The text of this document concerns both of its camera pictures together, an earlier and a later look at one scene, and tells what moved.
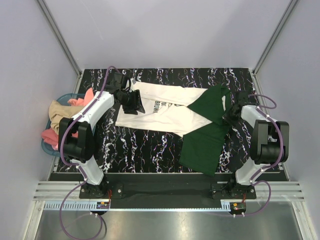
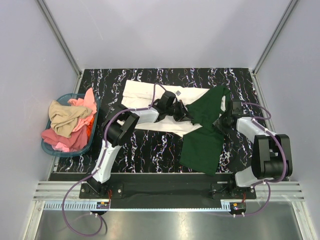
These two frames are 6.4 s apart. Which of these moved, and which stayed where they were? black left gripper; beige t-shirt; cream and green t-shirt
Moved: black left gripper
Stayed: beige t-shirt; cream and green t-shirt
